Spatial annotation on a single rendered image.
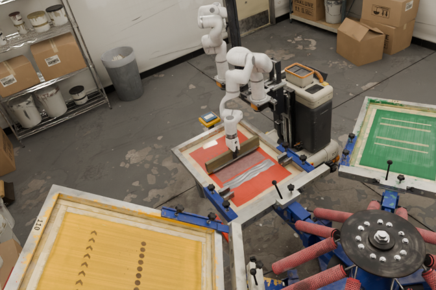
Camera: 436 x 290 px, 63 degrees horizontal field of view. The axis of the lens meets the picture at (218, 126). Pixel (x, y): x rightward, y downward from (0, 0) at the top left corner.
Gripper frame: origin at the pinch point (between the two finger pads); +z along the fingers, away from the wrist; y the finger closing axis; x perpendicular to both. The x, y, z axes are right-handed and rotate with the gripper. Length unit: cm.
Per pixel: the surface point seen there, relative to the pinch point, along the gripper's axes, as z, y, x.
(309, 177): -4, -49, -19
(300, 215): -2, -65, 2
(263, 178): 5.5, -25.0, -4.9
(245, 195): 6.7, -29.4, 11.6
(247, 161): 5.2, -6.9, -6.1
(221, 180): 6.8, -9.4, 15.7
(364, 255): -28, -110, 12
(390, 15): 22, 133, -338
